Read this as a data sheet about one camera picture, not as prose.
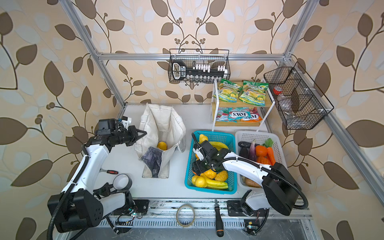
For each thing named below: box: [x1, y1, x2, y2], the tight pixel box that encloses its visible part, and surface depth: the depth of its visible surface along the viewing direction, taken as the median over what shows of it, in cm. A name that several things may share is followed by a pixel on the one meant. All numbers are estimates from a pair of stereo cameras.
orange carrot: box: [265, 138, 276, 166], surface depth 91 cm
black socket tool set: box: [172, 60, 228, 81], surface depth 85 cm
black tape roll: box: [112, 173, 133, 191], surface depth 83 cm
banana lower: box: [201, 175, 229, 189], surface depth 79 cm
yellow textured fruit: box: [203, 168, 217, 179], surface depth 82 cm
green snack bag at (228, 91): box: [212, 78, 243, 103], surface depth 79 cm
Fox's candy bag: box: [216, 107, 263, 123], surface depth 90 cm
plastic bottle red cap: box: [273, 86, 296, 119], surface depth 76 cm
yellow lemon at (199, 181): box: [191, 175, 207, 188], surface depth 76 cm
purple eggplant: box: [249, 138, 257, 162], surface depth 92 cm
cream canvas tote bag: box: [135, 104, 186, 179], surface depth 84 cm
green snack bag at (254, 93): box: [239, 80, 269, 107], surface depth 78 cm
